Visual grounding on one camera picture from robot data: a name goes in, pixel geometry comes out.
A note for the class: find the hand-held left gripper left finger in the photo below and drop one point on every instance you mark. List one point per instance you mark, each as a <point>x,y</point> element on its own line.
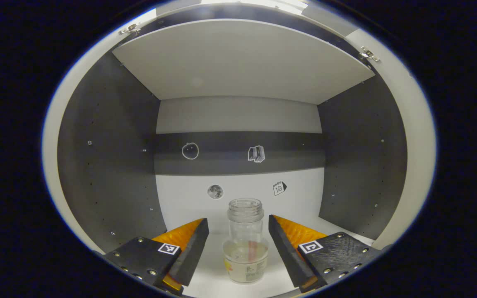
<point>191,256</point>

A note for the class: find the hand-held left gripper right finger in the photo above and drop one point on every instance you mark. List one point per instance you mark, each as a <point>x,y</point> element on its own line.
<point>286,256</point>

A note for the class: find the clear glass bottle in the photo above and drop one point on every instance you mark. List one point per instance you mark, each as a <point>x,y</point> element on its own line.
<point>245,256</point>

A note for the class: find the grey cabinet door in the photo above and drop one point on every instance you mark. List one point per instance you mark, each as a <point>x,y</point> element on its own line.
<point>422,136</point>
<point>51,136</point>

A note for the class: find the grey cabinet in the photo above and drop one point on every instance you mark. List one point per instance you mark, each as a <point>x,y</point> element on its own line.
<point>238,62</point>

